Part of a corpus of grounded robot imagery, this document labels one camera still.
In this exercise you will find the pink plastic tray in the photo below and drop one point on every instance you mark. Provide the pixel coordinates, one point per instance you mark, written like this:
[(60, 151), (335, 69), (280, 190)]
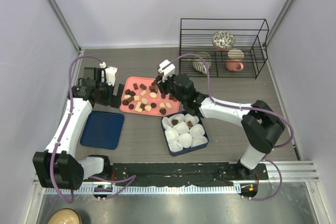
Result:
[(133, 102)]

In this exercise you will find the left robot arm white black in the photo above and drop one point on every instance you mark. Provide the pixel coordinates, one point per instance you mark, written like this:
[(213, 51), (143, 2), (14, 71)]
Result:
[(57, 165)]

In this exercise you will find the patterned ceramic bowl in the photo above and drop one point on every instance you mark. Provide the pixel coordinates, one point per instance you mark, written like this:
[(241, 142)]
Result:
[(223, 40)]

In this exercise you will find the beige bowl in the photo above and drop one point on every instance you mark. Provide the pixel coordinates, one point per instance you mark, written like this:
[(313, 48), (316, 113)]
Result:
[(65, 216)]

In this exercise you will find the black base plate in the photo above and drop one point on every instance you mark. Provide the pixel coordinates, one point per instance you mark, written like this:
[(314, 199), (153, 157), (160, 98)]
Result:
[(208, 174)]

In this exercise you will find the striped grey mug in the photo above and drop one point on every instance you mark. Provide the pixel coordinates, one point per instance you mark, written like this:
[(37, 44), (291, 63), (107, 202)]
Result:
[(199, 66)]

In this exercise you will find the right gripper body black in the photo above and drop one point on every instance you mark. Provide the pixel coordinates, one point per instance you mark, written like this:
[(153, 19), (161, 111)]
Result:
[(168, 87)]

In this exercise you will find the dark blue box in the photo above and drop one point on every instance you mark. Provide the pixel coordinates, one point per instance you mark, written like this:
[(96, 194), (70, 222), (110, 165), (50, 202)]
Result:
[(185, 150)]

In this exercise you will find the dark blue box lid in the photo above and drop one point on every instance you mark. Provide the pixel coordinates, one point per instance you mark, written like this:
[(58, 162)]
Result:
[(102, 130)]

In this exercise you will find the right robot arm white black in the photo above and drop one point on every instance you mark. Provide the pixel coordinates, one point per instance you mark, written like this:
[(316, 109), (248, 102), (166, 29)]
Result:
[(260, 124)]

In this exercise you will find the dark round chocolate piece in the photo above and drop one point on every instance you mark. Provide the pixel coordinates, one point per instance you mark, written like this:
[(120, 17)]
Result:
[(162, 111)]

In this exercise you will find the white cable chain strip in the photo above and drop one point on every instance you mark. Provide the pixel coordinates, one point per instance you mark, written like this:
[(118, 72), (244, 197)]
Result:
[(102, 189)]

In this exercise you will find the pink mug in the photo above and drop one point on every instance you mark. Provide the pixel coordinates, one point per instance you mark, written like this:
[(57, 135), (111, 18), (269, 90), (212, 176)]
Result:
[(234, 60)]

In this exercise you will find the black wire rack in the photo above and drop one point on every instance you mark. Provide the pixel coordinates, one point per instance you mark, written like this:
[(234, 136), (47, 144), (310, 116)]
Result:
[(251, 36)]

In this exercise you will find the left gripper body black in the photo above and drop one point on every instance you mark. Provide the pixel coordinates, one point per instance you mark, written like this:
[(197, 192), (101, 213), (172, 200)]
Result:
[(106, 94)]

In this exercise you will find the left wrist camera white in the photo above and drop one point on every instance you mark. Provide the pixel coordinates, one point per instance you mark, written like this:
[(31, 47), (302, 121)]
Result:
[(108, 74)]

